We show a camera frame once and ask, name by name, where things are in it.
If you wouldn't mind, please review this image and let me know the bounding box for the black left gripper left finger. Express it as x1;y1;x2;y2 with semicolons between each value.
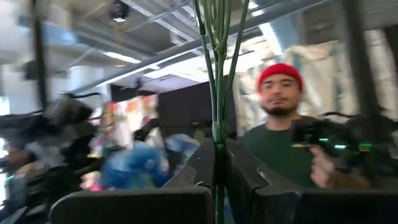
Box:
49;138;216;224

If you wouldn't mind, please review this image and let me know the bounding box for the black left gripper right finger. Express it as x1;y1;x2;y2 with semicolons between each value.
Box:
225;138;398;224

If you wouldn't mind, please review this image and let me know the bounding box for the blue artificial flower bunch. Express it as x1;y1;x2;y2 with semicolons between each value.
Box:
101;141;170;190
164;133;200;162
191;0;251;224

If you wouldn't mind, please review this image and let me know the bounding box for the person's hand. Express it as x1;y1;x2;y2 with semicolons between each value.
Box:
309;145;338;189

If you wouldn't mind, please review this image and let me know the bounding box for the person with red hat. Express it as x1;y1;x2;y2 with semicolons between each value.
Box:
236;63;374;190

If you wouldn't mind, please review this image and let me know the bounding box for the white hanging cloth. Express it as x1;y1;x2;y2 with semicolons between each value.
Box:
233;29;398;125

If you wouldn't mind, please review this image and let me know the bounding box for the black partition panel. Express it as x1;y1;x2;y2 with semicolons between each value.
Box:
157;82;237;138

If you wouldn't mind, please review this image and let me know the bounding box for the floral patterned cloth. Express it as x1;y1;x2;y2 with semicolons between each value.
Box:
99;95;158;150

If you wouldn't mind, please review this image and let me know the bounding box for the seated person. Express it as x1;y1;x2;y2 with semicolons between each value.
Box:
0;138;35;178

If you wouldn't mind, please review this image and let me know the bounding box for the black ceiling camera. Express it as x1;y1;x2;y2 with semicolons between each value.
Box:
110;0;130;22

